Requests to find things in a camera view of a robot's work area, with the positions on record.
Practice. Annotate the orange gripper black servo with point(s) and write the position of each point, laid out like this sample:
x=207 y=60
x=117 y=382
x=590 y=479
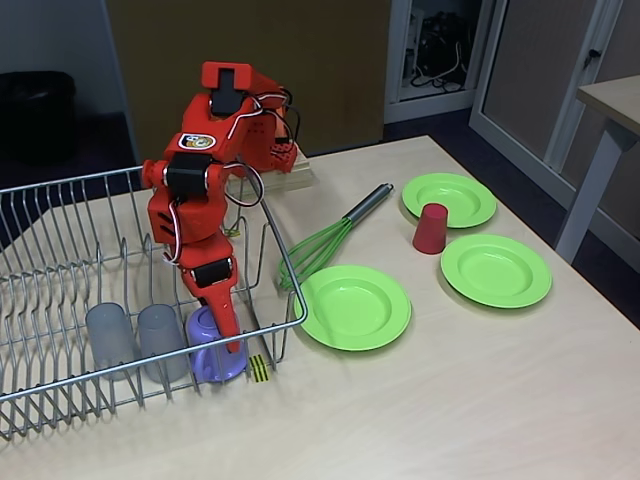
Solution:
x=212 y=274

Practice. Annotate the purple plastic mug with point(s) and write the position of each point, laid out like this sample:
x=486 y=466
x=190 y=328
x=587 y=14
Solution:
x=202 y=330

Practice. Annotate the grey translucent plastic cup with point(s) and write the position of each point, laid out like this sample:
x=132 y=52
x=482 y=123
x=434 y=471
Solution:
x=110 y=340
x=162 y=340

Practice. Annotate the red plastic cup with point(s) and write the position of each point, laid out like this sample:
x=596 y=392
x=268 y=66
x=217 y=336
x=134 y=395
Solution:
x=430 y=230

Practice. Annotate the green plastic plate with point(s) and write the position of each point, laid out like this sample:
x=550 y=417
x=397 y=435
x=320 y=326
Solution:
x=500 y=270
x=355 y=310
x=465 y=197

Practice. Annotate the orange LeRobot robot arm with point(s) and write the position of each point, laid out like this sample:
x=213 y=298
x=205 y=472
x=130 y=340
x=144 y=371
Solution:
x=200 y=215

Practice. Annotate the yellow black striped tape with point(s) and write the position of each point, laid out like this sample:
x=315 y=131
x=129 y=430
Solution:
x=234 y=233
x=260 y=369

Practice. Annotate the wooden base block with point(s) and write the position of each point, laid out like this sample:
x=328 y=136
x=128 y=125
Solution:
x=300 y=175

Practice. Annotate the brown board panel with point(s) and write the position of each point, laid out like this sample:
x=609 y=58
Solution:
x=145 y=60

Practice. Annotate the white open cabinet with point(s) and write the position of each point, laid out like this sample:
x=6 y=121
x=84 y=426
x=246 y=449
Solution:
x=462 y=100

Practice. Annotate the white framed sliding door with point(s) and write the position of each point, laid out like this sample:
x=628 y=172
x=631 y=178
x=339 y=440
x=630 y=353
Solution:
x=487 y=75

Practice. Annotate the black electronics in cabinet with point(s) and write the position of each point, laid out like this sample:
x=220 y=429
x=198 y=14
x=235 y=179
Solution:
x=440 y=30

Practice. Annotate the beige side table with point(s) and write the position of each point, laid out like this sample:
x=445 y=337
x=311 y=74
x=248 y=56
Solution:
x=615 y=97

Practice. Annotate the small black door lock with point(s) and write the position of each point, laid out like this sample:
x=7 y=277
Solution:
x=593 y=55

